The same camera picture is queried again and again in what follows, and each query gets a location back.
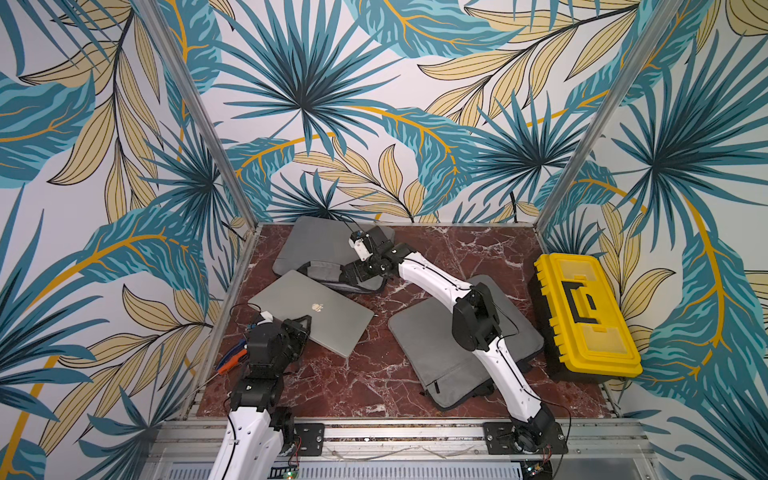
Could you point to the silver apple laptop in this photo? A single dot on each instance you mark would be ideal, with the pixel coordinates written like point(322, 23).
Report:
point(337, 322)

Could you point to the aluminium front rail frame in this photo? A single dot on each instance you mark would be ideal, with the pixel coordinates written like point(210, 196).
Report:
point(456, 448)

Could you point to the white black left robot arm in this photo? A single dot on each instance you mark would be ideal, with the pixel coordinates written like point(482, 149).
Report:
point(258, 429)

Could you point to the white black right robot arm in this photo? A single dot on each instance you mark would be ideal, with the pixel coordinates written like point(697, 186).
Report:
point(475, 326)

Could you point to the orange blue hand tool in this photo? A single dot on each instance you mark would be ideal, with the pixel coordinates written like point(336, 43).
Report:
point(233, 357)

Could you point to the aluminium corner post right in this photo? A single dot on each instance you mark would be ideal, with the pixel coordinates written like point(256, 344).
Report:
point(647, 41)

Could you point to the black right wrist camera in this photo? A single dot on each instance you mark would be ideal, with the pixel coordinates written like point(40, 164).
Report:
point(360, 242)

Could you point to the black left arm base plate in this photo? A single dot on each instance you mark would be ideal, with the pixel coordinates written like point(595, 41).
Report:
point(303, 439)

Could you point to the yellow black toolbox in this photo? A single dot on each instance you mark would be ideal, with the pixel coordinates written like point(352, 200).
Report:
point(586, 338)

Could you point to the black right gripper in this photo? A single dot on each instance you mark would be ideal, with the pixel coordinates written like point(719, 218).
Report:
point(358, 271)

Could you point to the grey zippered laptop bag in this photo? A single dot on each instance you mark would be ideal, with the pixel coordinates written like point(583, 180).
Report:
point(319, 249)

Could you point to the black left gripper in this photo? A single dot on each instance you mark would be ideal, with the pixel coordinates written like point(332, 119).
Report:
point(290, 327)

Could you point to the aluminium corner post left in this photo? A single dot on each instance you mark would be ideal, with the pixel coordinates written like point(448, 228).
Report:
point(161, 34)

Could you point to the aluminium corner post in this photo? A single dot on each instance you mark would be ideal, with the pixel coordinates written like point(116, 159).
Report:
point(647, 41)
point(161, 34)

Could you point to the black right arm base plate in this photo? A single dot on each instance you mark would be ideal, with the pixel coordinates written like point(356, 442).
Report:
point(515, 438)

